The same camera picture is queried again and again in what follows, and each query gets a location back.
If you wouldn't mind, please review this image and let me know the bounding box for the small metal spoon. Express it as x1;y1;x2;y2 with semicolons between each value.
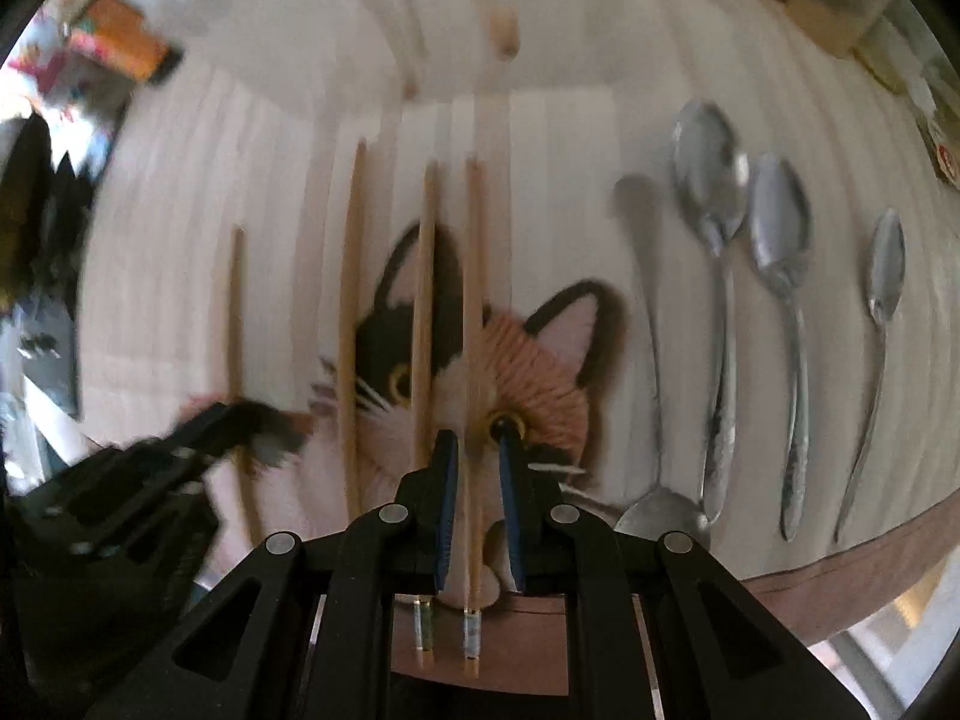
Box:
832;208;906;545

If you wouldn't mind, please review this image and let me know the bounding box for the black shiny object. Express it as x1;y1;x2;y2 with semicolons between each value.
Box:
0;116;95;305

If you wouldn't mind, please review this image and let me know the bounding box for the beige box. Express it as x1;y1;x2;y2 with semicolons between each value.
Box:
784;0;875;57

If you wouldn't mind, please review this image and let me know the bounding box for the clear utensil holder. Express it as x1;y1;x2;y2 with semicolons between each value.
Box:
180;0;676;102

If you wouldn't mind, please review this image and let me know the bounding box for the plain-handled metal spoon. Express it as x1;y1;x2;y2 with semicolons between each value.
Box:
613;175;711;545

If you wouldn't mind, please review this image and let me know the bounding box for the orange box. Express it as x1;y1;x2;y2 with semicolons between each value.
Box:
67;0;185;87

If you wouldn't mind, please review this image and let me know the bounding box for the striped cat-print table mat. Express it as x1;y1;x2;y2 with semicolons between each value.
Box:
75;64;960;695

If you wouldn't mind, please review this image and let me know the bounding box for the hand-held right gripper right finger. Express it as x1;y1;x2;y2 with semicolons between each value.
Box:
499;431;848;720

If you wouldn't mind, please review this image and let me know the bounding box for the large metal spoon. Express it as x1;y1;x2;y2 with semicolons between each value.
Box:
673;97;751;527

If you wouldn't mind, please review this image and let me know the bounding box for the medium metal spoon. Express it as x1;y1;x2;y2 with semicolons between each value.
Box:
748;154;815;543

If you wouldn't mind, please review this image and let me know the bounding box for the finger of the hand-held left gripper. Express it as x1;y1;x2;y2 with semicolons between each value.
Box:
175;399;310;467

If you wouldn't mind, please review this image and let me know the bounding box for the wooden chopstick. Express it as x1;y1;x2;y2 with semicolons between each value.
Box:
337;137;368;522
411;160;440;667
463;156;489;680
227;225;263;541

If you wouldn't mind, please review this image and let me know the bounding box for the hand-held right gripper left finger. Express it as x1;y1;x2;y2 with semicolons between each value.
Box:
86;431;459;720

